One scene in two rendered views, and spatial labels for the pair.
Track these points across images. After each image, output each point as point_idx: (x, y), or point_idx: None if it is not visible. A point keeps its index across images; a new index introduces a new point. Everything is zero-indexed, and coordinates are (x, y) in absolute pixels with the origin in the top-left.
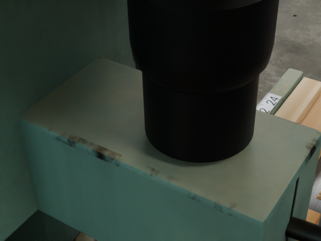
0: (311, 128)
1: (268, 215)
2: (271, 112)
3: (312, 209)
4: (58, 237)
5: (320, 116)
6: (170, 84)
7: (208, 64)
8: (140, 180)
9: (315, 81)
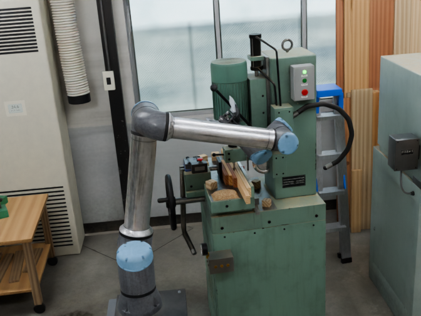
0: (225, 150)
1: (222, 146)
2: (247, 180)
3: (235, 189)
4: (272, 190)
5: (242, 187)
6: None
7: None
8: None
9: (248, 187)
